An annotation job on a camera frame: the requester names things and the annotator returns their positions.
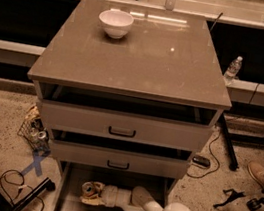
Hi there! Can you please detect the orange soda can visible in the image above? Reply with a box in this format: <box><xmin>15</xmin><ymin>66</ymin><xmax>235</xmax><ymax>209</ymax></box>
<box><xmin>82</xmin><ymin>181</ymin><xmax>97</xmax><ymax>198</ymax></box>

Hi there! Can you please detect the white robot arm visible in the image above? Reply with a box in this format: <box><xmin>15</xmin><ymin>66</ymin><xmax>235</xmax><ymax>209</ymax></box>
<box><xmin>80</xmin><ymin>181</ymin><xmax>191</xmax><ymax>211</ymax></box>

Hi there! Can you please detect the bottom open grey drawer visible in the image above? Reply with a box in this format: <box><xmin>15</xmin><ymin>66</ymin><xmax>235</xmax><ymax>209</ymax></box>
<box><xmin>54</xmin><ymin>163</ymin><xmax>176</xmax><ymax>211</ymax></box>

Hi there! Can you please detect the middle grey drawer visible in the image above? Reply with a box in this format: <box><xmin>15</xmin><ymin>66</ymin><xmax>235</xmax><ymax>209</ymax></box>
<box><xmin>49</xmin><ymin>131</ymin><xmax>193</xmax><ymax>179</ymax></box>

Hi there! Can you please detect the top grey drawer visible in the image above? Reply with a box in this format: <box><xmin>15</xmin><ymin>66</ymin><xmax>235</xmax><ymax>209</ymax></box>
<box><xmin>32</xmin><ymin>79</ymin><xmax>220</xmax><ymax>157</ymax></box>

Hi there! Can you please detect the grey drawer cabinet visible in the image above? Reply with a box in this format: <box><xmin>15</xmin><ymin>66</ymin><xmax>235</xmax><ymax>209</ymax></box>
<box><xmin>3</xmin><ymin>0</ymin><xmax>247</xmax><ymax>211</ymax></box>

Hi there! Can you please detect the blue tape cross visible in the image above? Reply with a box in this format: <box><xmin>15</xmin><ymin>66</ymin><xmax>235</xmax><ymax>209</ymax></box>
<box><xmin>21</xmin><ymin>150</ymin><xmax>51</xmax><ymax>177</ymax></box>

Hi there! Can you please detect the black power adapter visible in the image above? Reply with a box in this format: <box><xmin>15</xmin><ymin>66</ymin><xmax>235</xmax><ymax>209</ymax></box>
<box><xmin>192</xmin><ymin>155</ymin><xmax>211</xmax><ymax>169</ymax></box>

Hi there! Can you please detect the black table leg right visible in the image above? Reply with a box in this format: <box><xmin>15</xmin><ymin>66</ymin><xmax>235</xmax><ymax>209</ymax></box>
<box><xmin>219</xmin><ymin>114</ymin><xmax>238</xmax><ymax>171</ymax></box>

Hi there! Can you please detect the black chair base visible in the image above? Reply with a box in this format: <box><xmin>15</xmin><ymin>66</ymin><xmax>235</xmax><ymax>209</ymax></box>
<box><xmin>213</xmin><ymin>188</ymin><xmax>264</xmax><ymax>211</ymax></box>

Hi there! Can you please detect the white ceramic bowl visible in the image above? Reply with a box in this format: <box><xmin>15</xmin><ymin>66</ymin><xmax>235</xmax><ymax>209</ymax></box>
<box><xmin>99</xmin><ymin>9</ymin><xmax>134</xmax><ymax>39</ymax></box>

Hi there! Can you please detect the brown shoe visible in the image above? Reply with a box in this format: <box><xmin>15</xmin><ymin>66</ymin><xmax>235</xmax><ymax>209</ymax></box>
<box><xmin>247</xmin><ymin>161</ymin><xmax>264</xmax><ymax>189</ymax></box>

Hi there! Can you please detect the clear plastic water bottle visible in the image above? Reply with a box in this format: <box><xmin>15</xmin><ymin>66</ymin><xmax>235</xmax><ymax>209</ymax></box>
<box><xmin>223</xmin><ymin>56</ymin><xmax>243</xmax><ymax>85</ymax></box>

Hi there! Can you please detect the wire basket with jars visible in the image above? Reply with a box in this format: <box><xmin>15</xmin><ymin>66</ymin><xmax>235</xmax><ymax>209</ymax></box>
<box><xmin>17</xmin><ymin>106</ymin><xmax>50</xmax><ymax>153</ymax></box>

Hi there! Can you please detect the black floor cable left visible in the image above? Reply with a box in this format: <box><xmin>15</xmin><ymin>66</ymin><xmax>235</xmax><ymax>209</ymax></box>
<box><xmin>0</xmin><ymin>167</ymin><xmax>51</xmax><ymax>211</ymax></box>

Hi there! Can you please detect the black cable right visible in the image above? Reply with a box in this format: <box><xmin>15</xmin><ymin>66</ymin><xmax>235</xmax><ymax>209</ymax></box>
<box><xmin>185</xmin><ymin>122</ymin><xmax>227</xmax><ymax>183</ymax></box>

